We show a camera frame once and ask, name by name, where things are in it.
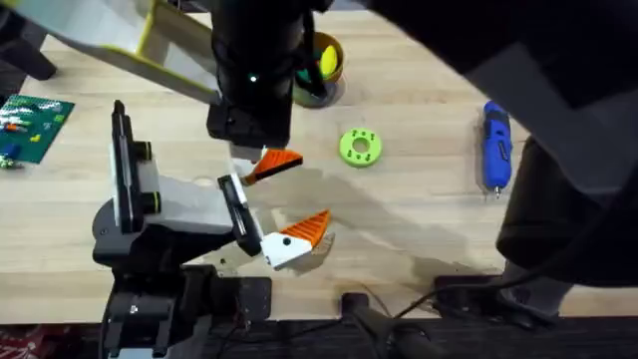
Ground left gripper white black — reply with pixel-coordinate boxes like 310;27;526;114
92;145;333;273

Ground blue electric screwdriver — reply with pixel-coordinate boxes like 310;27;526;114
478;99;515;200

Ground orange tub with toys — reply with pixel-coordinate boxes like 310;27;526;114
291;30;346;110

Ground green disc with holes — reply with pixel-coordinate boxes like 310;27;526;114
338;127;384;169

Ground left wrist upright plate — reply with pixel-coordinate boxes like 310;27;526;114
110;99;147;235

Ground black stand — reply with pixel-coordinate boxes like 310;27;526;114
0;4;58;83

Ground green board with toy blocks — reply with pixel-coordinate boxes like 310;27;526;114
0;94;77;172

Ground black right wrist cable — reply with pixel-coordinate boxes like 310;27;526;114
300;8;330;102

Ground black rail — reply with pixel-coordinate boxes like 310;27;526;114
0;316;638;359

